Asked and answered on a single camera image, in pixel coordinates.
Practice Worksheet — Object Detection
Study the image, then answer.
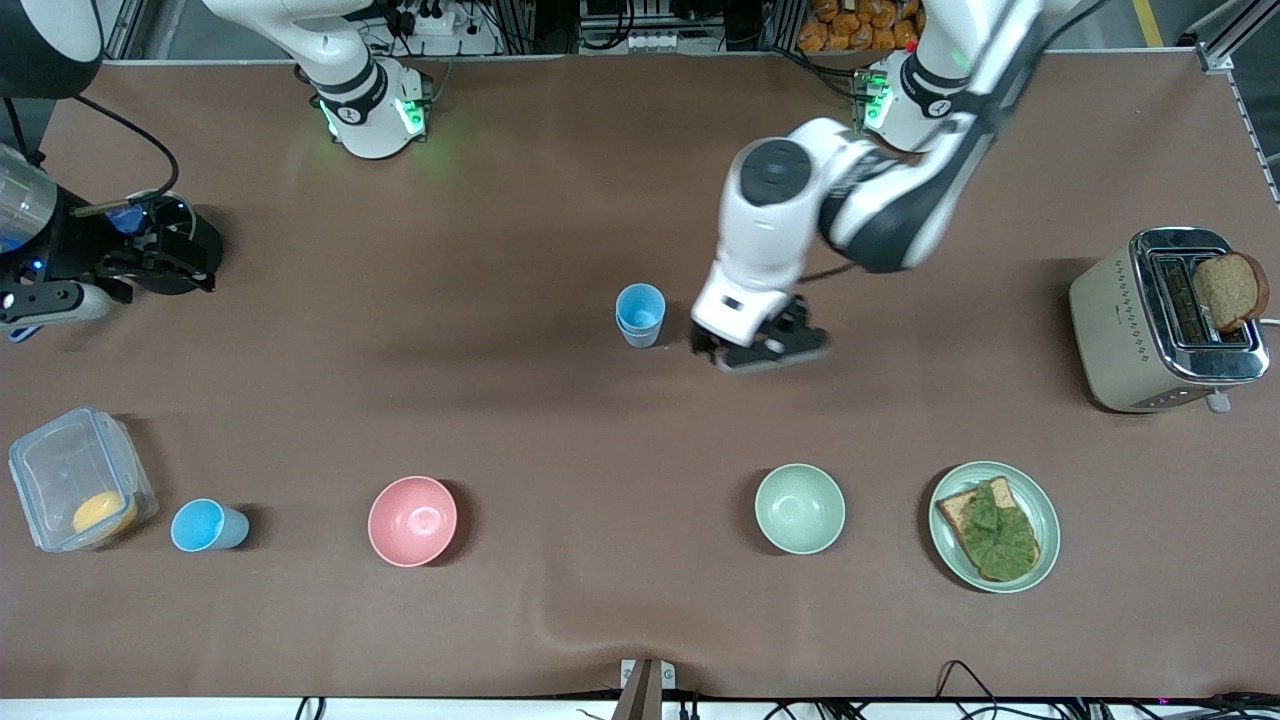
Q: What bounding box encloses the glass lid with blue knob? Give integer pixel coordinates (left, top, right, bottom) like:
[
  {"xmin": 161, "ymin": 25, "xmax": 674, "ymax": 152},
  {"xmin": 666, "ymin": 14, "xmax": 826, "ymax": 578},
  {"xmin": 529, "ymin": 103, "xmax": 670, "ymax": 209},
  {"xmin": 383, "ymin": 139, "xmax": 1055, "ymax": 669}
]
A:
[{"xmin": 108, "ymin": 192, "xmax": 196, "ymax": 261}]

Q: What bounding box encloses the brown table cover mat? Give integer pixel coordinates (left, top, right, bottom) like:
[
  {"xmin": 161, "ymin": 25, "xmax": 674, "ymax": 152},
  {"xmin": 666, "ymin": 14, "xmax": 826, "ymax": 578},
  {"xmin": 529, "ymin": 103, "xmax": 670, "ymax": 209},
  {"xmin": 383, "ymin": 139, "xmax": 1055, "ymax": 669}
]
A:
[{"xmin": 0, "ymin": 55, "xmax": 1280, "ymax": 701}]

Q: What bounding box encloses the pale green bowl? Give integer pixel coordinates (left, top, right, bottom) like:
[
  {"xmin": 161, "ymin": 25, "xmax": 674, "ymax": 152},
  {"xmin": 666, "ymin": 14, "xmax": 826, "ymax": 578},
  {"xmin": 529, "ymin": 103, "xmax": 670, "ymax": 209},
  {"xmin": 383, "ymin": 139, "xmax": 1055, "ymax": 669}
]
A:
[{"xmin": 754, "ymin": 463, "xmax": 847, "ymax": 556}]

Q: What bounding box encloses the clear plastic food container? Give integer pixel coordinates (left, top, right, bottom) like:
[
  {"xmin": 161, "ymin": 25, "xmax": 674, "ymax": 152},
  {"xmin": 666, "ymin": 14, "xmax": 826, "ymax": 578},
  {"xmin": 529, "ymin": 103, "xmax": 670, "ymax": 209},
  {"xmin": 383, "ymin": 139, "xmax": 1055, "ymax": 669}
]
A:
[{"xmin": 8, "ymin": 405, "xmax": 159, "ymax": 553}]

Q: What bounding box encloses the yellow round food piece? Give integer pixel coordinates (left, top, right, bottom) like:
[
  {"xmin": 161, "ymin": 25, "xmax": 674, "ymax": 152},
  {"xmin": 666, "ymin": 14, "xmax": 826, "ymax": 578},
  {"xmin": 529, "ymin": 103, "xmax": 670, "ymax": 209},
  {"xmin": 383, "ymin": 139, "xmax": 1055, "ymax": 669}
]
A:
[{"xmin": 72, "ymin": 490, "xmax": 139, "ymax": 536}]

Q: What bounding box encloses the brown bread slice under lettuce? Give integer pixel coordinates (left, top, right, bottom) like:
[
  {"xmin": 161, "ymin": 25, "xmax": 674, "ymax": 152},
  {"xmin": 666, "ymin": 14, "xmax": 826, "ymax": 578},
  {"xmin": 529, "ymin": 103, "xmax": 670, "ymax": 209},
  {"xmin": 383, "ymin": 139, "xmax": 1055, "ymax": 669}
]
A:
[{"xmin": 935, "ymin": 476, "xmax": 1041, "ymax": 581}]

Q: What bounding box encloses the green lettuce leaf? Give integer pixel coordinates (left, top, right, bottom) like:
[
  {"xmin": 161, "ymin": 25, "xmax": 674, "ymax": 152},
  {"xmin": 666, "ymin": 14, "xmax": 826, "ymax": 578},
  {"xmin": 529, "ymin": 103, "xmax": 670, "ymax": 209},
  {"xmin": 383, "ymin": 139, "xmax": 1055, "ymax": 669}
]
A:
[{"xmin": 962, "ymin": 480, "xmax": 1041, "ymax": 583}]

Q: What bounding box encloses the bag of orange buns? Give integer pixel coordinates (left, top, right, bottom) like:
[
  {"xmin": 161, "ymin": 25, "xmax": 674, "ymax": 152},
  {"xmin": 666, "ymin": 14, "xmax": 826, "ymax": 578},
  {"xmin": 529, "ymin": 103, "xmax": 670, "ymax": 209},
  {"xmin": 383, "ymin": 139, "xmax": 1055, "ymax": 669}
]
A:
[{"xmin": 797, "ymin": 0, "xmax": 921, "ymax": 53}]

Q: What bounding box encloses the pale green plate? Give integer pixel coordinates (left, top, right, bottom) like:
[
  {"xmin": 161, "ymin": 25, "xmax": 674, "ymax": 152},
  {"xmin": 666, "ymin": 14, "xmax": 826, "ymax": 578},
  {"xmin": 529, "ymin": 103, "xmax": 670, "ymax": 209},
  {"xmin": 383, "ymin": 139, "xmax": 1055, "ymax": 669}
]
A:
[{"xmin": 928, "ymin": 460, "xmax": 1061, "ymax": 595}]

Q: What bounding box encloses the beige and chrome toaster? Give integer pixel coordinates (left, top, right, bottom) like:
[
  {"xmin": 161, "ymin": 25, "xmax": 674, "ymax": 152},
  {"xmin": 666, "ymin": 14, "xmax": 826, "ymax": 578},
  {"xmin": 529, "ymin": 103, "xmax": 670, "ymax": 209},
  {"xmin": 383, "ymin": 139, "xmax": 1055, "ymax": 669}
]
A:
[{"xmin": 1068, "ymin": 227, "xmax": 1271, "ymax": 414}]

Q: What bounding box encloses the pink bowl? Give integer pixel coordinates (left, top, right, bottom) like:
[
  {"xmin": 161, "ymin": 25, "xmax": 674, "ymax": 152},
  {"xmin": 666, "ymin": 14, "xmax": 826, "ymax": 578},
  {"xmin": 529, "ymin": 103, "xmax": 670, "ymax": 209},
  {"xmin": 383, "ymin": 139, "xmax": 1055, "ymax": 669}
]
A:
[{"xmin": 367, "ymin": 475, "xmax": 459, "ymax": 568}]

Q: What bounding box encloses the white power strip with plugs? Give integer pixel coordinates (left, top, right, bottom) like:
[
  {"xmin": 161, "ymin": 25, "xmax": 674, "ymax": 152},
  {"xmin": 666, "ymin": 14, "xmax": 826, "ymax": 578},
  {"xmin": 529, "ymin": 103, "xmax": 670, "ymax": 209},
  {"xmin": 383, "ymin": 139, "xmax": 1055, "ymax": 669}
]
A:
[{"xmin": 385, "ymin": 0, "xmax": 471, "ymax": 36}]

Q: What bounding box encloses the brown bread slice in toaster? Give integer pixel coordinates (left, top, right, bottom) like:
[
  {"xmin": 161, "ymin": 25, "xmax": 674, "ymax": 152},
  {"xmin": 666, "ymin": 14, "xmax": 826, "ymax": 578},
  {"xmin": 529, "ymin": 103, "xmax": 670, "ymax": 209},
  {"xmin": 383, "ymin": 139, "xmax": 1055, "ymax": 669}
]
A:
[{"xmin": 1192, "ymin": 252, "xmax": 1269, "ymax": 333}]

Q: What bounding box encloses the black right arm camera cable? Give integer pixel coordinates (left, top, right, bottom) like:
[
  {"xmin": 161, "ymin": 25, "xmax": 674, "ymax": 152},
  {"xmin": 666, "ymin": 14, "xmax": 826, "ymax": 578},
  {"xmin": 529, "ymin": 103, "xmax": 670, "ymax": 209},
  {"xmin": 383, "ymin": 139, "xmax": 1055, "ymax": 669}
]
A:
[{"xmin": 72, "ymin": 95, "xmax": 181, "ymax": 215}]

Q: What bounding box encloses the grey metal camera bracket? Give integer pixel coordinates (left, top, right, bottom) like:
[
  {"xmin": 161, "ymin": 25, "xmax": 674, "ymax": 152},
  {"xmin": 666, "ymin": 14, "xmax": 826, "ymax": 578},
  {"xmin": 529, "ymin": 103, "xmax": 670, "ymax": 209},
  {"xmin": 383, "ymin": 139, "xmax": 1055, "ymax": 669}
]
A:
[{"xmin": 620, "ymin": 658, "xmax": 676, "ymax": 720}]

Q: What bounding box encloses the black cable loop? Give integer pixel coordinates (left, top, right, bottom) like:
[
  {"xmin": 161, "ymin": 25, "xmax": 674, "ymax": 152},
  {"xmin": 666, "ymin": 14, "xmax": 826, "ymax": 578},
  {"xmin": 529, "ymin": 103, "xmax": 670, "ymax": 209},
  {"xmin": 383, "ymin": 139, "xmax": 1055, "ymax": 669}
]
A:
[{"xmin": 935, "ymin": 660, "xmax": 1001, "ymax": 720}]

